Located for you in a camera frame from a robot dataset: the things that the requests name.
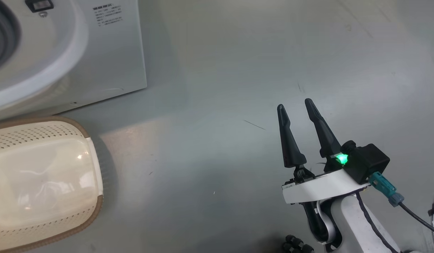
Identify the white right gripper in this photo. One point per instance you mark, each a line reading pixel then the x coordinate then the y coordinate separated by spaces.
pixel 319 188

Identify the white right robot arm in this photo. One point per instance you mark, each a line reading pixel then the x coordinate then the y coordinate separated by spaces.
pixel 350 225

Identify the white front-load washing machine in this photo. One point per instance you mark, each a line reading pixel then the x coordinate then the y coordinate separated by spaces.
pixel 97 59

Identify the cream perforated laundry basket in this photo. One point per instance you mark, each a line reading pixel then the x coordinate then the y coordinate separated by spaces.
pixel 44 182

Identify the black door latch socket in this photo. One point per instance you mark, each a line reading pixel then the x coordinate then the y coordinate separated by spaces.
pixel 39 5

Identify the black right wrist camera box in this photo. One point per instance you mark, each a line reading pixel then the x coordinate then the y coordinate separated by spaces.
pixel 368 161

